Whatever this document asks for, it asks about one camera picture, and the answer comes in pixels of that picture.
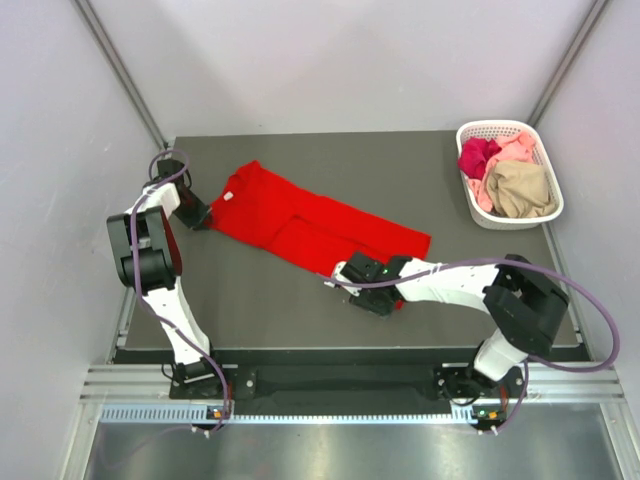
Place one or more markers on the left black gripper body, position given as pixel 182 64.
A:
pixel 192 211

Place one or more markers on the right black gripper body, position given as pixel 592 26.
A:
pixel 369 301

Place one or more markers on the red t shirt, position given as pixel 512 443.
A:
pixel 314 232

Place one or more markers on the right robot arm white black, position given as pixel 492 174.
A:
pixel 526 306

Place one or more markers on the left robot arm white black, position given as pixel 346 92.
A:
pixel 148 260

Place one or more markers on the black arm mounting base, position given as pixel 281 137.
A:
pixel 339 382

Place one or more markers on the magenta t shirt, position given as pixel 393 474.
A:
pixel 475 155

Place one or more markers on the white plastic laundry basket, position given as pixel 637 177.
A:
pixel 491 129

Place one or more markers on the beige t shirt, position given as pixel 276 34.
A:
pixel 519 190

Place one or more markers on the pink t shirt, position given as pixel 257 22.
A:
pixel 518 147

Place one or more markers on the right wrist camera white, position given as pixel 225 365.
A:
pixel 338 280

